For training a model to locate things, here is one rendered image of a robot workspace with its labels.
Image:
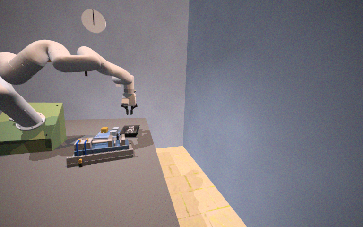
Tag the orange block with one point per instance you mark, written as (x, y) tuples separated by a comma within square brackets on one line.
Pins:
[(104, 129)]

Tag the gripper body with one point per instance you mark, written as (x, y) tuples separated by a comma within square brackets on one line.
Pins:
[(132, 98)]

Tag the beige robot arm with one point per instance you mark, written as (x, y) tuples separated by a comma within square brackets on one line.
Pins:
[(18, 70)]

